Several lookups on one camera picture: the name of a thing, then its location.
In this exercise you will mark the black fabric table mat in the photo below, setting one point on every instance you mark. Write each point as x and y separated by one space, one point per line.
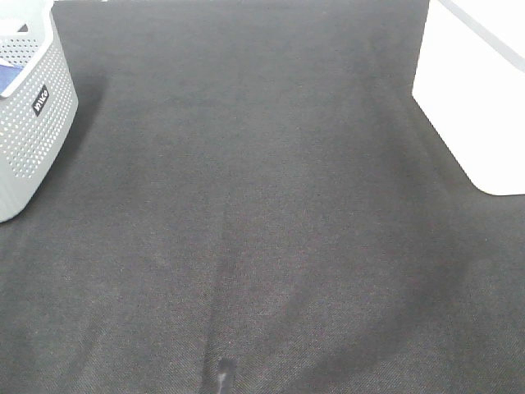
250 201

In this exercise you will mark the white plastic box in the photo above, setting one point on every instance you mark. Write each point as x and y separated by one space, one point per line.
469 82

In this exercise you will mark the grey perforated laundry basket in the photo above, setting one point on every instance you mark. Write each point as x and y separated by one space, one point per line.
38 107

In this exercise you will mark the blue towel in basket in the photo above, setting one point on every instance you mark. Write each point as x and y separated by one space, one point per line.
8 72

